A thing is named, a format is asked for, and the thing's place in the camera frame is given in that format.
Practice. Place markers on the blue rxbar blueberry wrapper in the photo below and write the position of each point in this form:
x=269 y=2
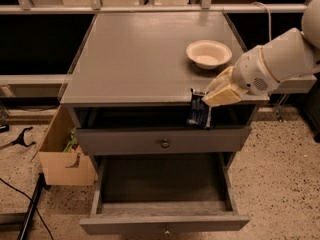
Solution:
x=199 y=113

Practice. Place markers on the metal railing frame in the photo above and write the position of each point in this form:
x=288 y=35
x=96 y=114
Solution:
x=108 y=6

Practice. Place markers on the green item in box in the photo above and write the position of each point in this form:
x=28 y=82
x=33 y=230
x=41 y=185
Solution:
x=71 y=142

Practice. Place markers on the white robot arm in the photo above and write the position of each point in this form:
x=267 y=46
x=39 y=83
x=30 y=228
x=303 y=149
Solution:
x=295 y=52

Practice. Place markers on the cardboard box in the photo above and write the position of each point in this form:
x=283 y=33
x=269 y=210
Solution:
x=71 y=168

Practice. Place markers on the grey open middle drawer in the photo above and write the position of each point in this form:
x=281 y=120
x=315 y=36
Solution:
x=163 y=194

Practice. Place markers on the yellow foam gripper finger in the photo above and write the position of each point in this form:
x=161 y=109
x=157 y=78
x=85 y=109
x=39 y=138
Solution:
x=227 y=95
x=221 y=81

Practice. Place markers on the grey top drawer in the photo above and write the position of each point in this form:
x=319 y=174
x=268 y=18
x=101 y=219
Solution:
x=99 y=142

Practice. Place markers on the white paper bowl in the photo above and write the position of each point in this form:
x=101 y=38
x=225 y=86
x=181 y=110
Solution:
x=208 y=54

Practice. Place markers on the grey wooden drawer cabinet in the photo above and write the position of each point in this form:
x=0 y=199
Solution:
x=133 y=72

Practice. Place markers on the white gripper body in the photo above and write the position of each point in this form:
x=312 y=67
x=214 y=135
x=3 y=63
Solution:
x=250 y=71

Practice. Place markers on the black metal floor bar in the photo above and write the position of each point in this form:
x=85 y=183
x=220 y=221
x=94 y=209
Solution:
x=23 y=221

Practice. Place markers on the black tool on floor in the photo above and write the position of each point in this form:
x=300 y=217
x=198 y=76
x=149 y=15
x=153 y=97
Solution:
x=19 y=140

